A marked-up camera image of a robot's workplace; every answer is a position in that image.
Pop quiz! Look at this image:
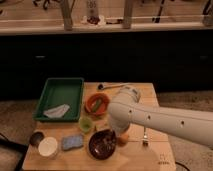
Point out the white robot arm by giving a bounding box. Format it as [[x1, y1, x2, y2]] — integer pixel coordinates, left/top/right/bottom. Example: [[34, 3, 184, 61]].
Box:
[[107, 86, 213, 149]]

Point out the green cucumber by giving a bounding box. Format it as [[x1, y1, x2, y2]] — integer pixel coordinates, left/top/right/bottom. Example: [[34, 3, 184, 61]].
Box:
[[91, 99, 102, 112]]

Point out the wooden handled ladle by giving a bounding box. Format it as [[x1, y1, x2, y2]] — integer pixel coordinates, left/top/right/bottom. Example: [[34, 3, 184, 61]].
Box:
[[97, 83, 130, 90]]

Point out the white crumpled cloth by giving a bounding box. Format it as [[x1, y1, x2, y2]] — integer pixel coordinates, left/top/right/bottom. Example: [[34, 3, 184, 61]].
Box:
[[43, 104, 70, 118]]

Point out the dark purple bowl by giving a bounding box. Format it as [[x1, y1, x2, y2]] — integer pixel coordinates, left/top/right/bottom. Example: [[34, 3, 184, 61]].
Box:
[[88, 129, 117, 160]]

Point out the green plastic tray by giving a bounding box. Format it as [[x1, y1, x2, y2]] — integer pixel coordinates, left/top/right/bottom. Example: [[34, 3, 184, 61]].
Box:
[[34, 78, 84, 122]]

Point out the blue sponge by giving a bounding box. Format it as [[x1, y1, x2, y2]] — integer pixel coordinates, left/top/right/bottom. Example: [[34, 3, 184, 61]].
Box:
[[61, 135, 83, 151]]

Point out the small green cup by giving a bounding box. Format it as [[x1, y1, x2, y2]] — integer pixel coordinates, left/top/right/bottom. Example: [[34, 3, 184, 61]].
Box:
[[79, 117, 93, 133]]

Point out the white cup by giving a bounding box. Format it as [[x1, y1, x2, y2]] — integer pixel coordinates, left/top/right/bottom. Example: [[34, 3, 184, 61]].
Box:
[[38, 137, 58, 158]]

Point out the orange bowl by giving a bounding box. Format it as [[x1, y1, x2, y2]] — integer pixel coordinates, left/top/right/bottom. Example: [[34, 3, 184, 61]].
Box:
[[84, 93, 110, 116]]

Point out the orange fruit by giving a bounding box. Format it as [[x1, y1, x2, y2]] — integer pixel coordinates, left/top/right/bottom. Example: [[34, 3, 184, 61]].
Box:
[[117, 133, 129, 145]]

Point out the silver fork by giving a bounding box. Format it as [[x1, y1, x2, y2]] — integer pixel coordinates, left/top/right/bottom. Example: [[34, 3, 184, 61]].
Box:
[[142, 127, 148, 146]]

